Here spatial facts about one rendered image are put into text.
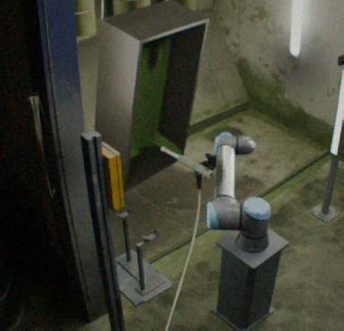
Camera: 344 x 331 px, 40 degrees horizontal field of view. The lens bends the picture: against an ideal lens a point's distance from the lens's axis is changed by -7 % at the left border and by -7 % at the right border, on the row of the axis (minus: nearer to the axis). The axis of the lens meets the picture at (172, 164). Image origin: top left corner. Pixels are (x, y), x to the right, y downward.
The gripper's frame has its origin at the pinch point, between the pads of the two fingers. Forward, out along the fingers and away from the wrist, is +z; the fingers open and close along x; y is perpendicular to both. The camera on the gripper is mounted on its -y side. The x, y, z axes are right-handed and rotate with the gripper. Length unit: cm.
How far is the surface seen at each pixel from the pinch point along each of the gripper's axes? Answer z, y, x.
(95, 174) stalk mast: 128, -110, -58
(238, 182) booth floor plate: -59, 51, 3
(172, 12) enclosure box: -4, -115, 24
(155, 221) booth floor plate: 24, 46, 21
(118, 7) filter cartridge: -50, -81, 131
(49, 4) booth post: 105, -162, -7
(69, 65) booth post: 101, -130, -10
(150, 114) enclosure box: -10, -20, 56
